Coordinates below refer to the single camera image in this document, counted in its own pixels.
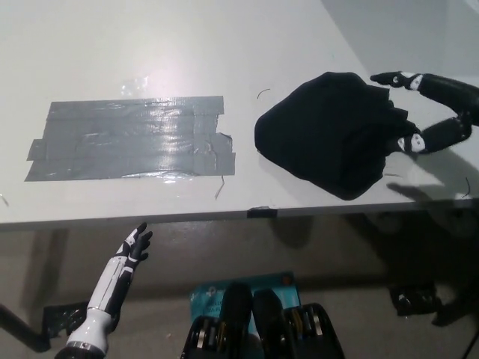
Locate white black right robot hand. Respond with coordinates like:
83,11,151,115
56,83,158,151
369,70,479,155

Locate teal cardboard box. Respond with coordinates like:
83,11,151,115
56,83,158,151
189,271,302,337

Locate grey duct tape patch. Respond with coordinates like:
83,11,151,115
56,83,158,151
24,95,237,183

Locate black t-shirt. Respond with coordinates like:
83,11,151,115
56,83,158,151
254,70,421,202

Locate black table leg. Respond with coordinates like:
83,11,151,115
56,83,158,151
0,303,52,353

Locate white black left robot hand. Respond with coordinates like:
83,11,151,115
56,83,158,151
86,221,153,319

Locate small black tape strip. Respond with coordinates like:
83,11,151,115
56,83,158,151
247,205,278,220

